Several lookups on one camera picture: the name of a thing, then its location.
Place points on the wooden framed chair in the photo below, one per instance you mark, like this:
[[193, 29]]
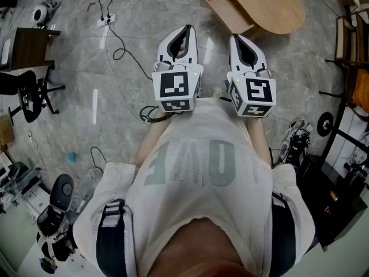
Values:
[[350, 39]]

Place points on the dark wooden side table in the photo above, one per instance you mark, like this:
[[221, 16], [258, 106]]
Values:
[[29, 48]]

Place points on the brown cardboard box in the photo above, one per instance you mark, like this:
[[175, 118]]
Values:
[[6, 131]]

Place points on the person's right forearm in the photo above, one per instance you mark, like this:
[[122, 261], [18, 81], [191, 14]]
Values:
[[259, 137]]

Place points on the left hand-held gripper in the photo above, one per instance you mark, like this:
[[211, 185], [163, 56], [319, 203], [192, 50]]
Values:
[[173, 88]]

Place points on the teal round object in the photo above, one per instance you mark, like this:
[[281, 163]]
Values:
[[71, 157]]

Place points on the oval wooden table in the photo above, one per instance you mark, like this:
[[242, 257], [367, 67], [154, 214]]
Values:
[[276, 13]]

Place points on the orange cushion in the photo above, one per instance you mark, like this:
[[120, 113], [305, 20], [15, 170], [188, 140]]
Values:
[[362, 86]]

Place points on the black cabinet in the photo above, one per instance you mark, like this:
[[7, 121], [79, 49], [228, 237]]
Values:
[[328, 200]]

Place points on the wooden drawer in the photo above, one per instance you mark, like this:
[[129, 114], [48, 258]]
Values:
[[227, 11]]

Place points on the white round camera device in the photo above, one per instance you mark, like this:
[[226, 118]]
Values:
[[40, 12]]

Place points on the person's white shoe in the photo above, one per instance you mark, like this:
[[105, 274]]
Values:
[[218, 92]]

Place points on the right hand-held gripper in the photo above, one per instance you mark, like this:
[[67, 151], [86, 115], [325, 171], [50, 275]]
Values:
[[256, 94]]

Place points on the white power strip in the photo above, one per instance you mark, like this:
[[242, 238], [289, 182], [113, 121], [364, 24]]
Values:
[[106, 20]]

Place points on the person's white shirt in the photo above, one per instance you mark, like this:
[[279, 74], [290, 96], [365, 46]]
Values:
[[196, 166]]

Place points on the black office chair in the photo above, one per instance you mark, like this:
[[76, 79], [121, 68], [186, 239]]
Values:
[[26, 94]]

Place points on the person's left forearm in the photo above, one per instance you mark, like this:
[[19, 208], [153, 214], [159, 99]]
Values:
[[150, 138]]

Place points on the black round disc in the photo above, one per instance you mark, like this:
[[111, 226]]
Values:
[[325, 124]]

